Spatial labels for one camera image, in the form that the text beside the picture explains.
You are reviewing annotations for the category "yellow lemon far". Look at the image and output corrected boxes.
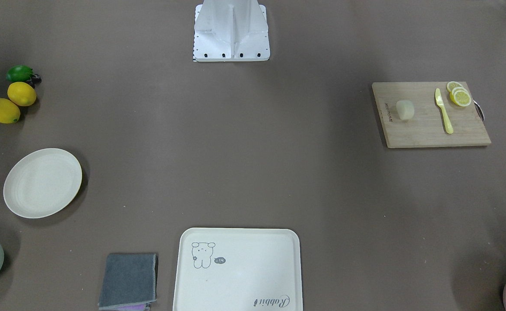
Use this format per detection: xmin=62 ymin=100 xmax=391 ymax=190
xmin=7 ymin=82 xmax=37 ymax=107

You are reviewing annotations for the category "yellow plastic knife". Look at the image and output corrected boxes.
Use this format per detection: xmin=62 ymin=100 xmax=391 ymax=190
xmin=434 ymin=88 xmax=454 ymax=134

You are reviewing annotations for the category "dark cherry fruit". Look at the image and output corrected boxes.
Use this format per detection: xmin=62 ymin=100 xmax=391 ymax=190
xmin=26 ymin=73 xmax=42 ymax=88

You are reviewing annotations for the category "cream round plate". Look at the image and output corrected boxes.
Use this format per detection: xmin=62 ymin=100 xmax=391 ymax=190
xmin=3 ymin=148 xmax=83 ymax=219

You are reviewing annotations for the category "lemon slice front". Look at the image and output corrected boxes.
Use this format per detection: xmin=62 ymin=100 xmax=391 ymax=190
xmin=450 ymin=89 xmax=473 ymax=107

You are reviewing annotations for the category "green lime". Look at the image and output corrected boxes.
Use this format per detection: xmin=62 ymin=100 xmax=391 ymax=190
xmin=6 ymin=65 xmax=34 ymax=83

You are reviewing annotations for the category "lemon slice back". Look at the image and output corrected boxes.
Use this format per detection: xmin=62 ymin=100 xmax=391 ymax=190
xmin=446 ymin=81 xmax=464 ymax=93

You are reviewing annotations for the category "grey folded cloth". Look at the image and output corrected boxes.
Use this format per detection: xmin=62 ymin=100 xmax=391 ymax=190
xmin=98 ymin=253 xmax=158 ymax=311

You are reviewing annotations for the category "cream rabbit tray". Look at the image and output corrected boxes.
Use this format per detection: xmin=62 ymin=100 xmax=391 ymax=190
xmin=173 ymin=228 xmax=304 ymax=311

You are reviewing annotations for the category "white central mounting column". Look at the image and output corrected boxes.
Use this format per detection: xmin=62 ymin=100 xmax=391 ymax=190
xmin=193 ymin=0 xmax=271 ymax=62

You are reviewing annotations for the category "yellow lemon near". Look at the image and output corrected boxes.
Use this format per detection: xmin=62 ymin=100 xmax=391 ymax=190
xmin=0 ymin=98 xmax=21 ymax=124

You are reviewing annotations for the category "bamboo cutting board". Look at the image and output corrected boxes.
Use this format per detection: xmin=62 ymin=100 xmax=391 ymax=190
xmin=372 ymin=82 xmax=490 ymax=148

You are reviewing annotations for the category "yellow lemon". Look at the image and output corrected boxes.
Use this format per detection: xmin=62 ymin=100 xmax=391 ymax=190
xmin=0 ymin=98 xmax=21 ymax=124
xmin=7 ymin=82 xmax=37 ymax=107

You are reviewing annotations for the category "white steamed bun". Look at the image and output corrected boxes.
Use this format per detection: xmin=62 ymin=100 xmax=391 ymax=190
xmin=395 ymin=100 xmax=415 ymax=121

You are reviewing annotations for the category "lemon slice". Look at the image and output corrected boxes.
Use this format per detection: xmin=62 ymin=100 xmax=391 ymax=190
xmin=446 ymin=81 xmax=464 ymax=93
xmin=450 ymin=89 xmax=473 ymax=107

